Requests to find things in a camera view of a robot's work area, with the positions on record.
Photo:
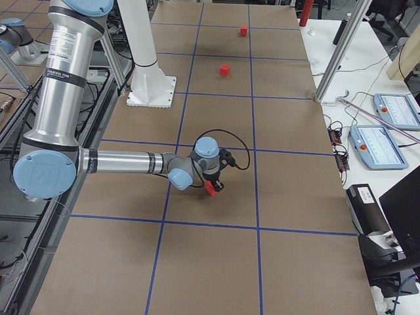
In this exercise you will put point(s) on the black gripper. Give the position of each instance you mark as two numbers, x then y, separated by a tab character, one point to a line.
213	181

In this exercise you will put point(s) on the red block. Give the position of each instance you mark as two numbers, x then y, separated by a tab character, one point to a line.
224	70
210	188
243	30

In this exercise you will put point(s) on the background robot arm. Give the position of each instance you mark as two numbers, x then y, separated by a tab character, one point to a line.
19	44

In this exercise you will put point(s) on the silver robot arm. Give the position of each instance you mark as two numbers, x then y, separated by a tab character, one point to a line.
50	156

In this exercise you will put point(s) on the small electronics board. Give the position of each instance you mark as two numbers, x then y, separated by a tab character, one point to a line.
335	131

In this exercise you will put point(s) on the black box with label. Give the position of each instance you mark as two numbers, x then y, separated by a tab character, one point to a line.
365	211

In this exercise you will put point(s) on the lower teach pendant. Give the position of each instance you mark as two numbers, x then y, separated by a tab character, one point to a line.
376	148

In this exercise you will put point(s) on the teach pendant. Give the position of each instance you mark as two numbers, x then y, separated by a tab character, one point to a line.
399	110
376	148

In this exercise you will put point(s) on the black monitor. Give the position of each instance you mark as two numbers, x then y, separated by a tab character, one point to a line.
400	205

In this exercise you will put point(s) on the upper teach pendant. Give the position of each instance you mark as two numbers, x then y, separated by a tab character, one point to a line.
399	110

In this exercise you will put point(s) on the red cylinder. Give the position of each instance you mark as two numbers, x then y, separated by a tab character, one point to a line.
308	4

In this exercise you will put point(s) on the wooden board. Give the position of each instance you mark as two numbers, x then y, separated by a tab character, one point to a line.
406	59

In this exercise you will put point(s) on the black office chair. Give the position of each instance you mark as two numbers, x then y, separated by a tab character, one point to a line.
385	10

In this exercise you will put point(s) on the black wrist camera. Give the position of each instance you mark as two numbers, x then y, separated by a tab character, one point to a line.
226	158

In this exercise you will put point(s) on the white pedestal column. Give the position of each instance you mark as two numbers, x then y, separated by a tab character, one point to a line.
150	87

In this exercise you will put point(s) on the aluminium frame post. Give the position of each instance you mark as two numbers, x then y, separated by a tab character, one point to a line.
341	48

